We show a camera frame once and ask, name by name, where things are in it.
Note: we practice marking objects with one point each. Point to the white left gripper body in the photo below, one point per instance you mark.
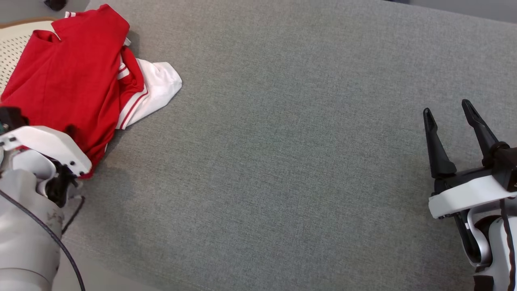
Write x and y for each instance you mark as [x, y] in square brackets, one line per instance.
[44, 141]

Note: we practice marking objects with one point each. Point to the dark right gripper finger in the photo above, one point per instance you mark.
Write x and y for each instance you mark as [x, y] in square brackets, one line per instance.
[482, 133]
[438, 157]

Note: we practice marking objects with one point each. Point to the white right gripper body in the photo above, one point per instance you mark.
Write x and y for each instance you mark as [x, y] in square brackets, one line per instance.
[468, 194]

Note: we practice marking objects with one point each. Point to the red shorts with white stripes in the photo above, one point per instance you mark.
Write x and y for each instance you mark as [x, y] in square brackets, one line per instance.
[68, 76]

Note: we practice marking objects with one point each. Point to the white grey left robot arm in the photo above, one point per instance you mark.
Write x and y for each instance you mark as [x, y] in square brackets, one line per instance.
[24, 242]

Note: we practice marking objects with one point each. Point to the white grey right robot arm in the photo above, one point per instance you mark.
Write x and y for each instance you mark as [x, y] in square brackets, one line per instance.
[499, 250]

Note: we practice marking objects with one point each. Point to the white perforated laundry basket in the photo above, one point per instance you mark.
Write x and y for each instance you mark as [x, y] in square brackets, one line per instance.
[14, 48]

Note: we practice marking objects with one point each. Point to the small black object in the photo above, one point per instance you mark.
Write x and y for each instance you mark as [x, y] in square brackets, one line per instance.
[55, 4]

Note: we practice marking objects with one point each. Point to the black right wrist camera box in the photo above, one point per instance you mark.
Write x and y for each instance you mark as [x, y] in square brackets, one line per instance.
[505, 161]

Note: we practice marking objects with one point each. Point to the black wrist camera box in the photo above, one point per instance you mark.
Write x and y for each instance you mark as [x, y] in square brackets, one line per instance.
[10, 117]
[505, 161]

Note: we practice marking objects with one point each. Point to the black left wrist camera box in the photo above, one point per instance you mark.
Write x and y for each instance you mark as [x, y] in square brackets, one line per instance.
[10, 117]

